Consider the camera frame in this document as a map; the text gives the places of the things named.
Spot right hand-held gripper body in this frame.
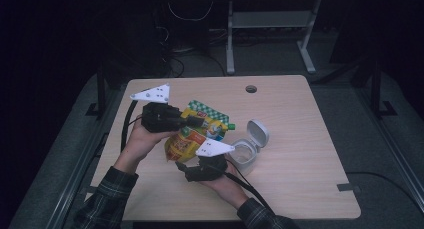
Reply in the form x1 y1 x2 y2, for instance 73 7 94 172
184 138 235 183

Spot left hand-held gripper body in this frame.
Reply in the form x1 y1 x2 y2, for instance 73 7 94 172
129 83 188 134

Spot yellow green spouted pouch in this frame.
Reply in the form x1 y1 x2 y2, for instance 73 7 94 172
164 99 237 163

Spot white lidded plastic jug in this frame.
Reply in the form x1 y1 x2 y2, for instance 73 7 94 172
228 118 270 176

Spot person's right hand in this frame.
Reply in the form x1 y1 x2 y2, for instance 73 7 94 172
200 163 247 199

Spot person's left hand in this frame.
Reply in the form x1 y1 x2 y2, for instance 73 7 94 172
125 114 176 156

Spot black metal stand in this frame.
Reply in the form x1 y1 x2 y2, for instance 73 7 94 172
84 67 108 118
369 60 398 118

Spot white metal desk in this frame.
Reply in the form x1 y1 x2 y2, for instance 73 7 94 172
213 0 334 75

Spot grey tape strip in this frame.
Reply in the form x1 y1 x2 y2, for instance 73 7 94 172
337 183 362 193

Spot left hand-held gripper cable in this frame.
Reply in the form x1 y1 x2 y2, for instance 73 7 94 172
120 99 139 153

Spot hand-held gripper cable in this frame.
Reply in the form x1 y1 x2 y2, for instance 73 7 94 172
120 99 139 153
224 158 276 215

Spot right hand-held gripper cable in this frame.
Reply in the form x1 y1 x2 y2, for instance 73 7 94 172
224 158 276 215

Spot black tangled floor cables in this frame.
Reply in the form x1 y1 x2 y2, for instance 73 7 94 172
159 25 228 78

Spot white hanging cable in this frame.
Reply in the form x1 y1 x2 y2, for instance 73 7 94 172
167 1 214 22

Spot grey metal floor rail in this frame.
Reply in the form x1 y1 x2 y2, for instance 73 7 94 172
46 98 114 229
358 87 424 207

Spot black floor cable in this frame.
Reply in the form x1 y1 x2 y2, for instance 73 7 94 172
344 171 424 213

